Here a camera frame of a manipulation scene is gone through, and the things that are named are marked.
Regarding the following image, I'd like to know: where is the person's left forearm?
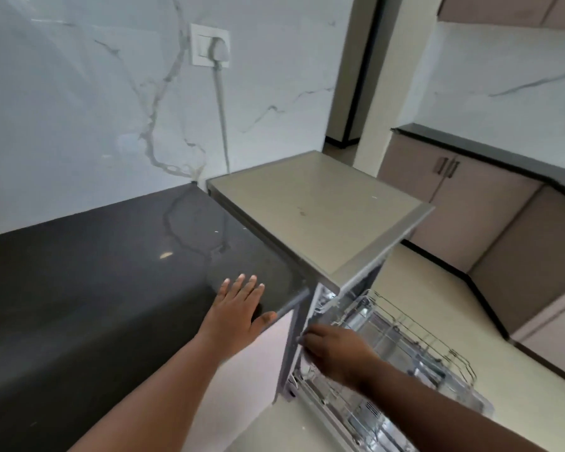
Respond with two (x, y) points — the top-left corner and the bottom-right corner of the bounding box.
(70, 333), (245, 452)

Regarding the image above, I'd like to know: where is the black countertop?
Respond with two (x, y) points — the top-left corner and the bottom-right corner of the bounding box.
(391, 122), (565, 205)
(0, 182), (311, 452)

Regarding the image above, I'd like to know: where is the silver dishwasher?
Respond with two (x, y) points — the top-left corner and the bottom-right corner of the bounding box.
(206, 150), (495, 452)

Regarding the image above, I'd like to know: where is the person's right hand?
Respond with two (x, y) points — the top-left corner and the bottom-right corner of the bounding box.
(297, 323), (382, 389)

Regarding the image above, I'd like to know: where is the wire dish rack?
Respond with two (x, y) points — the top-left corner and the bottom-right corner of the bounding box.
(287, 289), (479, 452)

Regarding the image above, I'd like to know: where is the pink base cabinet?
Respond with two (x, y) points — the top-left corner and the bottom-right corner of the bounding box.
(188, 305), (298, 452)

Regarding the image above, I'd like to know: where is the beige base cabinet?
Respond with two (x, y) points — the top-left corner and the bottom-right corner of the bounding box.
(376, 131), (565, 387)

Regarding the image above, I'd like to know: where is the grey power cable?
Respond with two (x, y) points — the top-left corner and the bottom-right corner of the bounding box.
(208, 37), (232, 175)

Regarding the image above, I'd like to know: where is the person's right forearm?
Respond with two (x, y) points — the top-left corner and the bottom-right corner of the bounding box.
(357, 362), (537, 452)

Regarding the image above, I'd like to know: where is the white wall socket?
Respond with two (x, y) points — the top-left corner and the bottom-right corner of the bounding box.
(189, 23), (232, 68)

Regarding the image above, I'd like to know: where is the beige wall cabinet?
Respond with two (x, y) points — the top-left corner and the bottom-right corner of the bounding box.
(436, 0), (565, 31)

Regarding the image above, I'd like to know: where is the person's left hand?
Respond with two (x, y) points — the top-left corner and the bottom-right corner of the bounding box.
(195, 274), (277, 358)

